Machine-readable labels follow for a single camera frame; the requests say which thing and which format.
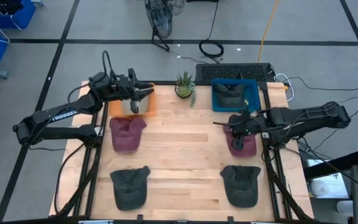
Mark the beige baseball cap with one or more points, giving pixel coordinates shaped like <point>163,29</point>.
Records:
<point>126,107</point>

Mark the blue plastic bin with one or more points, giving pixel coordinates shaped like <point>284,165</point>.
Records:
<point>253,99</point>

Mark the black aluminium rig frame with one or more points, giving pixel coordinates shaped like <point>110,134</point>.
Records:
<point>166,83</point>

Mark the black floor fan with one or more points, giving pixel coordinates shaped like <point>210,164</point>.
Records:
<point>162,18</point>

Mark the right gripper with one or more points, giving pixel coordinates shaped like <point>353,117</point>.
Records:
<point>244,124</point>

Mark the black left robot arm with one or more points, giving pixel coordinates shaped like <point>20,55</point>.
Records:
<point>64,113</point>

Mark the black perforated computer case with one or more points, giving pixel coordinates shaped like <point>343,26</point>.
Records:
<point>235,72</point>

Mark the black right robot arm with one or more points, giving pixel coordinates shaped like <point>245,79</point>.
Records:
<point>306,116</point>

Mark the maroon baseball cap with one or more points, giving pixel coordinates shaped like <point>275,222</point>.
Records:
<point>126,137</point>
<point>249,149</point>

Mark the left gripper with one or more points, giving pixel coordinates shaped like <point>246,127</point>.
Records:
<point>124,88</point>

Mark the dark grey baseball cap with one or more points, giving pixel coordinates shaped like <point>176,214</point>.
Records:
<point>241,189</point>
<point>228,96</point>
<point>129,189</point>

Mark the orange plastic bin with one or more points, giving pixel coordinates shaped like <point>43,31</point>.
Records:
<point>115,109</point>

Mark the potted succulents in black pot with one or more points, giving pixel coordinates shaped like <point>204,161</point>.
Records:
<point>183,90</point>

